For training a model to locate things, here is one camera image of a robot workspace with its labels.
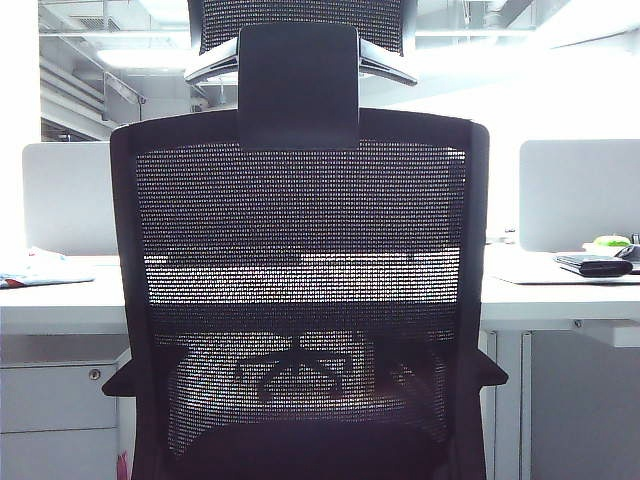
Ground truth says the black mesh office chair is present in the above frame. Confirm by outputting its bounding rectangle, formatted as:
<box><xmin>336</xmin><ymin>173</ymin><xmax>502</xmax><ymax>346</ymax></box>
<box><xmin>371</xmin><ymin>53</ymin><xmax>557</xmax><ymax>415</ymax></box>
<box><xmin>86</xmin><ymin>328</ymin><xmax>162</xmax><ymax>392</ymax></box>
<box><xmin>101</xmin><ymin>0</ymin><xmax>510</xmax><ymax>480</ymax></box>

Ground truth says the black chair star base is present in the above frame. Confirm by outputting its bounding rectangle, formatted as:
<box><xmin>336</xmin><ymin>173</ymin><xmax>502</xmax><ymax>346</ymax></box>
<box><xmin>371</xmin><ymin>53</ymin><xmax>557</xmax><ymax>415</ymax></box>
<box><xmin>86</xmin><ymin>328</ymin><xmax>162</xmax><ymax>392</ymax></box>
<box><xmin>237</xmin><ymin>335</ymin><xmax>351</xmax><ymax>401</ymax></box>

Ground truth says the dark flat rectangular device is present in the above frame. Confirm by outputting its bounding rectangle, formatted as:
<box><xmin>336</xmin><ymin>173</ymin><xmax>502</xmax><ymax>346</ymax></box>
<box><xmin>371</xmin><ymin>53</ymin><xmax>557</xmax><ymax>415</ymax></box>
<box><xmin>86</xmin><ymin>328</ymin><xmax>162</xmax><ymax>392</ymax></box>
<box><xmin>552</xmin><ymin>253</ymin><xmax>616</xmax><ymax>267</ymax></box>

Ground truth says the grey desk partition screen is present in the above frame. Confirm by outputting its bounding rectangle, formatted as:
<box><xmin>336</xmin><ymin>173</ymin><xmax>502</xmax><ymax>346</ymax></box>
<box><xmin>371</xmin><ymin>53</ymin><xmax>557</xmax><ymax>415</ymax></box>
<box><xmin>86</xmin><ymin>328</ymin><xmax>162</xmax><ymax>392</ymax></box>
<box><xmin>519</xmin><ymin>139</ymin><xmax>640</xmax><ymax>254</ymax></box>
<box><xmin>22</xmin><ymin>142</ymin><xmax>119</xmax><ymax>256</ymax></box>

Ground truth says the white square table leg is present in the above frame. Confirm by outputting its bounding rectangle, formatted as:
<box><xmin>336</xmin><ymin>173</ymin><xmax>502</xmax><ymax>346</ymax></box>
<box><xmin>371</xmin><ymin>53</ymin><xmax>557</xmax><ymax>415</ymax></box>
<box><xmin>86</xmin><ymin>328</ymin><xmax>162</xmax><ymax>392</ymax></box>
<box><xmin>482</xmin><ymin>329</ymin><xmax>524</xmax><ymax>480</ymax></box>

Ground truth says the white printed paper sheet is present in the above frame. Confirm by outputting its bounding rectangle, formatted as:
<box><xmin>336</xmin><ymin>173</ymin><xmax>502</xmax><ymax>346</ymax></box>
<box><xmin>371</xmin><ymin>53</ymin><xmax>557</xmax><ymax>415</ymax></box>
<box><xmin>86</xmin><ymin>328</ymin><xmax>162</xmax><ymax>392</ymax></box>
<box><xmin>0</xmin><ymin>248</ymin><xmax>97</xmax><ymax>291</ymax></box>

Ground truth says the black soft pouch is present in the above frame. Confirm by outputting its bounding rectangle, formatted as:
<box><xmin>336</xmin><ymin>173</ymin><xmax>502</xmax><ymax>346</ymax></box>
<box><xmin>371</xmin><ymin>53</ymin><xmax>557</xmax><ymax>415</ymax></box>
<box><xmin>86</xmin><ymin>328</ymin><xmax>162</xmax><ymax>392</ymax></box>
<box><xmin>574</xmin><ymin>259</ymin><xmax>635</xmax><ymax>278</ymax></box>

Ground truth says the white drawer cabinet with lock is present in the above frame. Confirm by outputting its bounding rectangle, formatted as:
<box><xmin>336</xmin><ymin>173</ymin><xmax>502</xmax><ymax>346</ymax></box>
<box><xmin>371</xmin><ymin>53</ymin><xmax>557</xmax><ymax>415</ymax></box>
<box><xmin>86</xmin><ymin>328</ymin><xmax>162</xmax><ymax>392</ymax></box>
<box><xmin>0</xmin><ymin>360</ymin><xmax>122</xmax><ymax>480</ymax></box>

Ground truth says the white side cabinet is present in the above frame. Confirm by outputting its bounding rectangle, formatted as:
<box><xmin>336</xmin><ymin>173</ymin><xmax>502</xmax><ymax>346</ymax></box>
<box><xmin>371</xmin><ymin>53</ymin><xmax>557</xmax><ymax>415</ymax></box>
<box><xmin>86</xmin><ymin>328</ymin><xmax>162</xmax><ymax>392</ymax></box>
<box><xmin>522</xmin><ymin>329</ymin><xmax>640</xmax><ymax>480</ymax></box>

